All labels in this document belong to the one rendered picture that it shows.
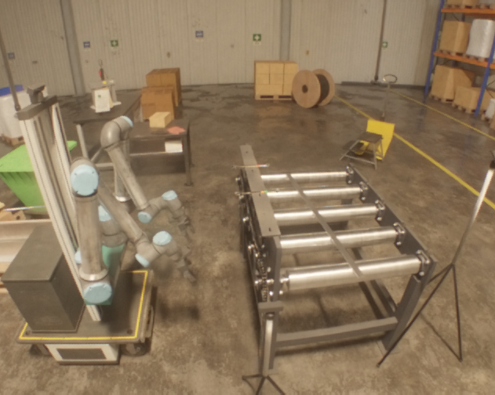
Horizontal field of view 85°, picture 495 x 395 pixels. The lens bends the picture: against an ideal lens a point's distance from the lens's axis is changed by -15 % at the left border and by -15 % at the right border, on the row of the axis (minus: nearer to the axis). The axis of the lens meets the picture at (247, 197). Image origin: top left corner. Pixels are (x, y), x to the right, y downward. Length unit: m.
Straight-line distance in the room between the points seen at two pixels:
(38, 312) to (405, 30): 13.73
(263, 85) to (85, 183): 8.17
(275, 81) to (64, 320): 8.21
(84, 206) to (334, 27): 11.80
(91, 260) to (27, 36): 12.22
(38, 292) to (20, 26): 12.04
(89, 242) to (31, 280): 0.66
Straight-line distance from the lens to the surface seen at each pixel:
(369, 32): 13.19
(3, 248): 3.37
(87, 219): 1.50
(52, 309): 2.27
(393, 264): 1.90
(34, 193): 4.01
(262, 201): 1.76
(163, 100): 7.41
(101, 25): 12.36
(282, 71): 9.27
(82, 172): 1.40
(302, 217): 2.17
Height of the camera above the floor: 2.08
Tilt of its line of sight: 30 degrees down
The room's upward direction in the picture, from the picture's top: straight up
